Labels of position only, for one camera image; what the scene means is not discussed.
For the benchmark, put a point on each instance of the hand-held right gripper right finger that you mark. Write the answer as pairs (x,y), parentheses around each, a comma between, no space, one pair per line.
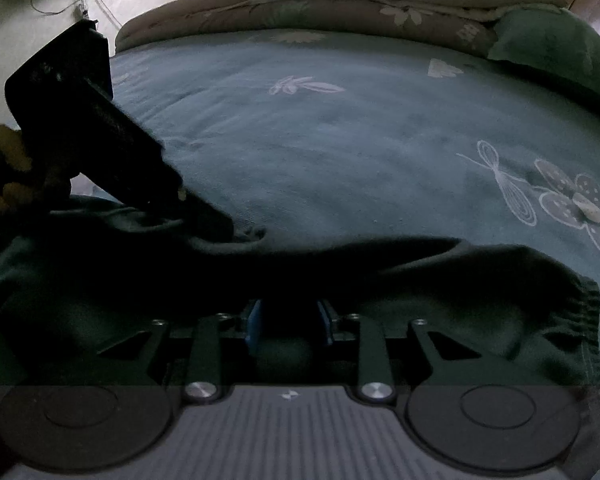
(325,322)

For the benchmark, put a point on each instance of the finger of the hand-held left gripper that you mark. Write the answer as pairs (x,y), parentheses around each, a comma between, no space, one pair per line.
(207,220)

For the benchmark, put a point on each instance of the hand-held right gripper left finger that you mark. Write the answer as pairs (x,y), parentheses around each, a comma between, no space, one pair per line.
(253,325)

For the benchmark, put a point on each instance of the dark green pants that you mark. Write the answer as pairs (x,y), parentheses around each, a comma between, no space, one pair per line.
(430,275)

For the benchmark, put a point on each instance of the person's left hand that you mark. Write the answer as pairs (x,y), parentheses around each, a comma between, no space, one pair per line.
(5,150)

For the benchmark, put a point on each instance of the teal floral bed sheet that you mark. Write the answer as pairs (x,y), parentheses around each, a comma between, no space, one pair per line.
(355,150)

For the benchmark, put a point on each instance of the beige folded quilt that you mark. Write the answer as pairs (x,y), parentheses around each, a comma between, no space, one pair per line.
(330,0)

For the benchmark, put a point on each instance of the green pillow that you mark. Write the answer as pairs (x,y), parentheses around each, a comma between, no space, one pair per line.
(550,45)

